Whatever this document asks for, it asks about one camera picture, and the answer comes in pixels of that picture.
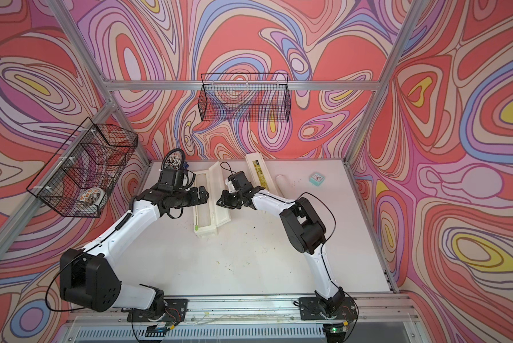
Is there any cream wrap dispenser with label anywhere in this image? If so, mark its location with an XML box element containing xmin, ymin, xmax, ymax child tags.
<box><xmin>194</xmin><ymin>162</ymin><xmax>232</xmax><ymax>237</ymax></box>

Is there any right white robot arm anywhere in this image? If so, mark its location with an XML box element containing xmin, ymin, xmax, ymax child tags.
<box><xmin>216</xmin><ymin>171</ymin><xmax>345</xmax><ymax>318</ymax></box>

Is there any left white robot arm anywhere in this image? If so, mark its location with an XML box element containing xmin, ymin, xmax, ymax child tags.
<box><xmin>57</xmin><ymin>169</ymin><xmax>209</xmax><ymax>322</ymax></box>

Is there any cup of pencils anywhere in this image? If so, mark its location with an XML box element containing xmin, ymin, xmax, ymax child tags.
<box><xmin>161</xmin><ymin>148</ymin><xmax>189</xmax><ymax>171</ymax></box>

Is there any small teal box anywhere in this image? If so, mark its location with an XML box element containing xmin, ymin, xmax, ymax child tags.
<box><xmin>309</xmin><ymin>172</ymin><xmax>325</xmax><ymax>187</ymax></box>

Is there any patterned bowl in basket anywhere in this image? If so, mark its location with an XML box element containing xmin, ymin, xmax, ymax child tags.
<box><xmin>76</xmin><ymin>187</ymin><xmax>105</xmax><ymax>212</ymax></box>

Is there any black wire basket back wall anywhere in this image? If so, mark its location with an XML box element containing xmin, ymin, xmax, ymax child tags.
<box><xmin>197</xmin><ymin>72</ymin><xmax>292</xmax><ymax>124</ymax></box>

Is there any black wire basket wall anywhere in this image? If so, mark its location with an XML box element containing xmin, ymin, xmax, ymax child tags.
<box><xmin>26</xmin><ymin>118</ymin><xmax>139</xmax><ymax>218</ymax></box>
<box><xmin>197</xmin><ymin>72</ymin><xmax>292</xmax><ymax>124</ymax></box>

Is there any black wire basket left wall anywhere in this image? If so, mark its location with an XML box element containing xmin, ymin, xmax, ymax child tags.
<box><xmin>26</xmin><ymin>118</ymin><xmax>139</xmax><ymax>218</ymax></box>

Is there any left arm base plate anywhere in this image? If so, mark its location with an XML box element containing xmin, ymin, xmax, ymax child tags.
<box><xmin>127</xmin><ymin>298</ymin><xmax>189</xmax><ymax>324</ymax></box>

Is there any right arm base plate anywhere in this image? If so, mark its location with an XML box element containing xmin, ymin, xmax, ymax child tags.
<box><xmin>293</xmin><ymin>296</ymin><xmax>358</xmax><ymax>322</ymax></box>

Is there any aluminium rail at front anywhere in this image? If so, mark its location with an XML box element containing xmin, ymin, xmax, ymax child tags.
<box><xmin>58</xmin><ymin>293</ymin><xmax>431</xmax><ymax>342</ymax></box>

